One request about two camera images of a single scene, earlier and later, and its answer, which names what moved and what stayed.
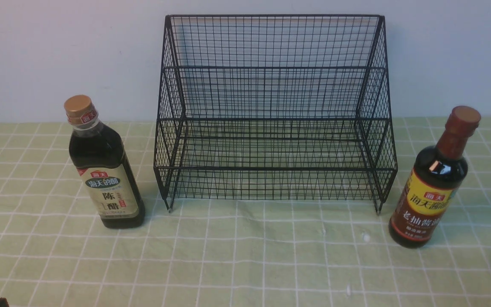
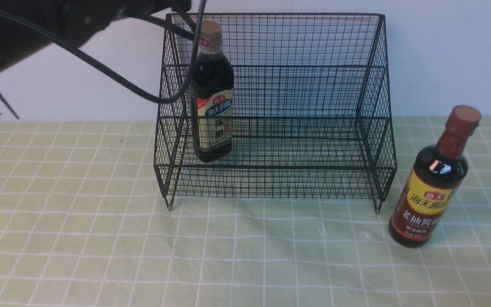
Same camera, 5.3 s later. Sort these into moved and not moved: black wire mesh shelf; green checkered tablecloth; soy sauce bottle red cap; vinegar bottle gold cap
Moved: vinegar bottle gold cap
Not moved: black wire mesh shelf; soy sauce bottle red cap; green checkered tablecloth
